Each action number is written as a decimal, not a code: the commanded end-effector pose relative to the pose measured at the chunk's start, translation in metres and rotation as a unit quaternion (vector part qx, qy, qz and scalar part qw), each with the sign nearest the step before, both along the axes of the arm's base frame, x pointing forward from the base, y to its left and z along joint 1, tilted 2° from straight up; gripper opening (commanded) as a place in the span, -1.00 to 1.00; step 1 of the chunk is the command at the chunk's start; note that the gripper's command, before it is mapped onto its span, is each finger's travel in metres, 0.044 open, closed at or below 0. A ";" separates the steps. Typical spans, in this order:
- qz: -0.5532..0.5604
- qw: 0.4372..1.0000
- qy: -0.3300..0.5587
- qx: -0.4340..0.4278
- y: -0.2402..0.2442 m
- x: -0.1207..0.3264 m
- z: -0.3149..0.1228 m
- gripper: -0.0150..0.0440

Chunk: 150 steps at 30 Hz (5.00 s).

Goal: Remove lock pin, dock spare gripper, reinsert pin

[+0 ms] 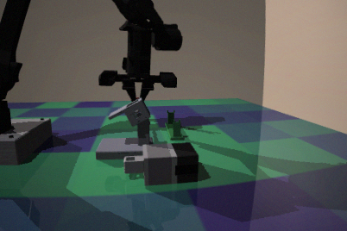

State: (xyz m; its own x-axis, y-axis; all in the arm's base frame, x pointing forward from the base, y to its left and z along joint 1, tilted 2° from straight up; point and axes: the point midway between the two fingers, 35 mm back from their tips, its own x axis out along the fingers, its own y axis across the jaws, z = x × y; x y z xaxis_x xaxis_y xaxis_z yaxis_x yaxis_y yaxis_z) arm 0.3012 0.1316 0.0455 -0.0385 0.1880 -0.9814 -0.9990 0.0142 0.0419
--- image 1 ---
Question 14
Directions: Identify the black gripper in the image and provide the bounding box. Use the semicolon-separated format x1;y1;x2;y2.
98;50;177;102

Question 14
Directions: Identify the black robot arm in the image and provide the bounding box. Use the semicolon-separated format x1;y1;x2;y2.
0;0;183;134

